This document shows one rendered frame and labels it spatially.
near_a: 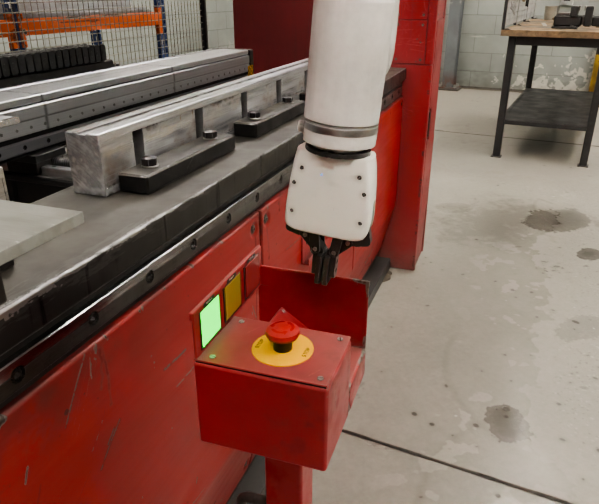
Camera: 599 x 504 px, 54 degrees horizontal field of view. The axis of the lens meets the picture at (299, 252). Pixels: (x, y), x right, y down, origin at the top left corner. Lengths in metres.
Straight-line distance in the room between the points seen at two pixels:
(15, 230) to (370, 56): 0.37
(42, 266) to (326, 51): 0.39
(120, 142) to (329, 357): 0.48
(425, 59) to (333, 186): 1.82
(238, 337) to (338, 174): 0.23
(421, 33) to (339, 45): 1.84
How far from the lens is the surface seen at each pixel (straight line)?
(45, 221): 0.49
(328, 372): 0.66
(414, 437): 1.78
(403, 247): 2.67
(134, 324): 0.83
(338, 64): 0.63
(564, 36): 4.53
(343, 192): 0.67
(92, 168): 0.94
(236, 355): 0.69
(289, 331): 0.67
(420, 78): 2.47
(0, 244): 0.46
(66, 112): 1.27
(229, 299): 0.73
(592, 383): 2.17
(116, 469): 0.90
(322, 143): 0.65
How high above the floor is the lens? 1.16
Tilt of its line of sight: 24 degrees down
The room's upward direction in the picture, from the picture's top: straight up
